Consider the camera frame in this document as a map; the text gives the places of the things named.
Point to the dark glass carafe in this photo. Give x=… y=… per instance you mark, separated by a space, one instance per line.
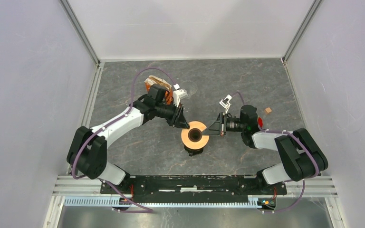
x=193 y=152

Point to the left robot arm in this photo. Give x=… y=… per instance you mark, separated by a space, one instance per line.
x=88 y=150

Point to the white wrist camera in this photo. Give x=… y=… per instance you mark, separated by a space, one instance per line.
x=178 y=94
x=226 y=103

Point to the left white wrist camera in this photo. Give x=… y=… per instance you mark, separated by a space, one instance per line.
x=178 y=94

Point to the red curved toy block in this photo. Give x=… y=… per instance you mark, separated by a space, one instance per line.
x=260 y=122

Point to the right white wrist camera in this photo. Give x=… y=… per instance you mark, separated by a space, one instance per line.
x=226 y=103

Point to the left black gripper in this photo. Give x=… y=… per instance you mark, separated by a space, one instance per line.
x=178 y=118

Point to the white slotted cable duct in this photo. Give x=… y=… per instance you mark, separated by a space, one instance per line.
x=118 y=202

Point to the clear glass dripper cone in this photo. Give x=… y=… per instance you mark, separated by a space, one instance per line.
x=190 y=87

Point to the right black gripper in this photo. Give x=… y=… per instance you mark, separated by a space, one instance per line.
x=214 y=128

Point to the small wooden cube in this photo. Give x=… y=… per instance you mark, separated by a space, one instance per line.
x=268 y=110

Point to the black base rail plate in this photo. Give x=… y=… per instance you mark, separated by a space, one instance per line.
x=197 y=188

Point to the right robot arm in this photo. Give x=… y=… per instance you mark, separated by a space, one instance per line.
x=301 y=157

